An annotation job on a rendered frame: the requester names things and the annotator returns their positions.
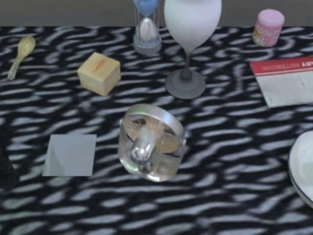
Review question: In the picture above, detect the grey square card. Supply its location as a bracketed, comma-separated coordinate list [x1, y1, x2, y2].
[42, 134, 97, 177]

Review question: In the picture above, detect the yellow cube block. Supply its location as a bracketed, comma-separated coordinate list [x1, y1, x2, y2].
[77, 51, 122, 96]

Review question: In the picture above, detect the blue sand hourglass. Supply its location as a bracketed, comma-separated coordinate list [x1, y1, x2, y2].
[133, 0, 162, 56]

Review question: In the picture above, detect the frosted white wine glass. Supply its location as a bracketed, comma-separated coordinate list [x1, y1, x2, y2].
[163, 0, 223, 100]

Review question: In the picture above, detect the red and white notebook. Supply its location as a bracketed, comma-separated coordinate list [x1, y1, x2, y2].
[249, 56, 313, 109]

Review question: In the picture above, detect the pink lidded jar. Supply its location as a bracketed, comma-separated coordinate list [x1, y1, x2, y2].
[252, 9, 286, 47]

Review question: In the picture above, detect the speckled yellow spoon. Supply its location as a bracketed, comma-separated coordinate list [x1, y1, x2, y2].
[7, 36, 36, 81]

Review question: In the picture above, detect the white bowl with dark rim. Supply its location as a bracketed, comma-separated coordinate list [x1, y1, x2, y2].
[288, 130, 313, 208]

